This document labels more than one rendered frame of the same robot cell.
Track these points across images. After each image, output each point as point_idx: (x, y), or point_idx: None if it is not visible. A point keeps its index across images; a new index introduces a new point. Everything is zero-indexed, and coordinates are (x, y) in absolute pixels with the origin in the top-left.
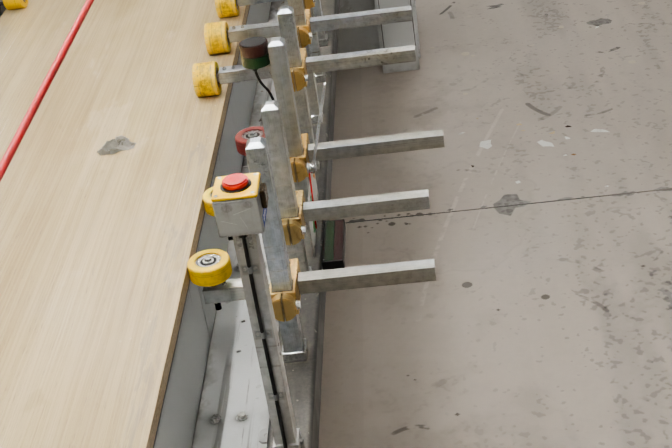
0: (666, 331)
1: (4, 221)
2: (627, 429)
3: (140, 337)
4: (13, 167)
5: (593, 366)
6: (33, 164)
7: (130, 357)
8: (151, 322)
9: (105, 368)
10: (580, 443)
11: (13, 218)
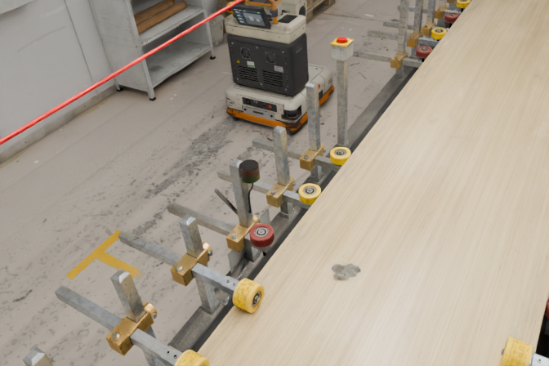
0: (74, 346)
1: (438, 230)
2: (154, 302)
3: (384, 131)
4: (426, 291)
5: None
6: (410, 286)
7: (391, 124)
8: (377, 135)
9: (402, 123)
10: (176, 306)
11: (431, 230)
